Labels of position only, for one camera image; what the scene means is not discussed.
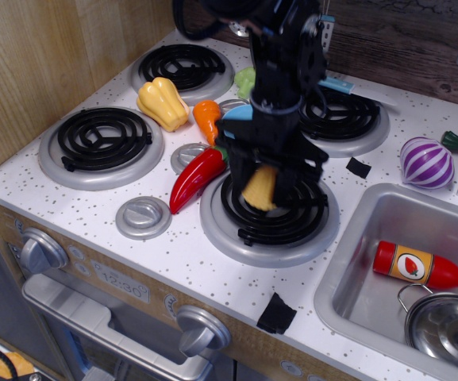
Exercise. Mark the back right black burner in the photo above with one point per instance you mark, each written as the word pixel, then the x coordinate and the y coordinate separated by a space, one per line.
pixel 344 125

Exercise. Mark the black tape piece front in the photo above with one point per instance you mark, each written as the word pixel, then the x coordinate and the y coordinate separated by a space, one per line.
pixel 277 316

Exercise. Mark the silver toy sink basin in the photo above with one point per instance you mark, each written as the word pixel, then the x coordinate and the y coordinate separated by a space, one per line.
pixel 362 305

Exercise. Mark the yellow toy bell pepper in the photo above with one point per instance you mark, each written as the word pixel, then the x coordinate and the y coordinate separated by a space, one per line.
pixel 160 100

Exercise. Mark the light blue plastic bowl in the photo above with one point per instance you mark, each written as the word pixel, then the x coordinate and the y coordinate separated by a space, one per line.
pixel 238 114

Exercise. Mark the black burner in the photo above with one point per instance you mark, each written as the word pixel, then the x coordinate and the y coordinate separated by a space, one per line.
pixel 101 148
pixel 344 125
pixel 198 73
pixel 287 236

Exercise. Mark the red toy chili pepper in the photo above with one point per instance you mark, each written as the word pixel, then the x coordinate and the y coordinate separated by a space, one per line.
pixel 201 171

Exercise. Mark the back left black burner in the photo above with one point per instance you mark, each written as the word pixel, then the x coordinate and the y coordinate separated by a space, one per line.
pixel 198 73

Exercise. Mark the orange object bottom left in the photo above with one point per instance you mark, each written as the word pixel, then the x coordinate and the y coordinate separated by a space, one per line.
pixel 22 366

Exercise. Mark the front left black burner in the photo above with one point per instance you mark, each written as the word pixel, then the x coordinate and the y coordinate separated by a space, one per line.
pixel 101 148

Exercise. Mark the red toy ketchup bottle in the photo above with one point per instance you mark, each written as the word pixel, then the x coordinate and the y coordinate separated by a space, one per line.
pixel 415 266

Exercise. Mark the silver oven knob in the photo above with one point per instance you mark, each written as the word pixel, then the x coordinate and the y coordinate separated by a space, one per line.
pixel 41 252
pixel 200 330

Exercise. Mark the silver stovetop knob behind bowl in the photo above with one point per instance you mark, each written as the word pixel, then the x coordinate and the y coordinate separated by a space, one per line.
pixel 230 104

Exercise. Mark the green toy broccoli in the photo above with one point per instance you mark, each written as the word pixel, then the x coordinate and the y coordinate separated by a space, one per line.
pixel 245 81

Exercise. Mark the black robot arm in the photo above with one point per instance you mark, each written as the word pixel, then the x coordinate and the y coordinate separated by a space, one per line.
pixel 285 44

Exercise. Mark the right silver oven knob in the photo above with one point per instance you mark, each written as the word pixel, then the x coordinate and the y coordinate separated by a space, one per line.
pixel 200 330

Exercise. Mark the black tape piece small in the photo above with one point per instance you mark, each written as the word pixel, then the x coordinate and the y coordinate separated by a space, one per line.
pixel 358 168

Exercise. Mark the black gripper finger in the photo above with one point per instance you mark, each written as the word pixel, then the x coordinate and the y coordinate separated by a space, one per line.
pixel 243 163
pixel 288 177

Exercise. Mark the hanging silver toy spatula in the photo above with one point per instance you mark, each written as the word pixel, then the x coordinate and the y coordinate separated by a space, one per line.
pixel 327 22

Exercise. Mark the yellow toy corn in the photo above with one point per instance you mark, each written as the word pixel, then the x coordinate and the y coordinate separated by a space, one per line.
pixel 259 190

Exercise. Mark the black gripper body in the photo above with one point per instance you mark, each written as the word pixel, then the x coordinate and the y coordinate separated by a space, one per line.
pixel 279 139

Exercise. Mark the blue handled toy knife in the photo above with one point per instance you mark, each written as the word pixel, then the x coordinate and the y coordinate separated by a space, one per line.
pixel 351 88

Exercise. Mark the small steel pot with lid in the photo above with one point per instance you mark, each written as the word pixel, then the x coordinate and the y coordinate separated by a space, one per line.
pixel 431 323

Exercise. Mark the silver oven door handle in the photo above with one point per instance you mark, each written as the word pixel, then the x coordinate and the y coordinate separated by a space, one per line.
pixel 102 337

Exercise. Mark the hanging silver skimmer spoon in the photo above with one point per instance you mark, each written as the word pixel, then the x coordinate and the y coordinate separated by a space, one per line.
pixel 238 29

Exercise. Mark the orange toy carrot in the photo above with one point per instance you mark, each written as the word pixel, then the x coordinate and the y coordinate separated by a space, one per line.
pixel 206 114

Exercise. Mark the purple striped toy onion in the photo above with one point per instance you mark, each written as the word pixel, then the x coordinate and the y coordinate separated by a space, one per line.
pixel 426 163

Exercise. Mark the silver stovetop knob middle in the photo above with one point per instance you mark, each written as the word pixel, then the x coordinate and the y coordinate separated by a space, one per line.
pixel 184 154

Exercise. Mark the left silver oven knob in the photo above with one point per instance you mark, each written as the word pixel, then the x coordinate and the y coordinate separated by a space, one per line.
pixel 41 252

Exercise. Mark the silver stovetop knob front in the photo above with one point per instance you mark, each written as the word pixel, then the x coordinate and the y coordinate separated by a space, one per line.
pixel 143 218

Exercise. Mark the oven clock display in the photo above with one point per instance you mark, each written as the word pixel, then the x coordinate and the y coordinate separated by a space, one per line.
pixel 121 282

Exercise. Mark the front right black burner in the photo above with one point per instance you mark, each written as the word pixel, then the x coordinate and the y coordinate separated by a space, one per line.
pixel 287 236

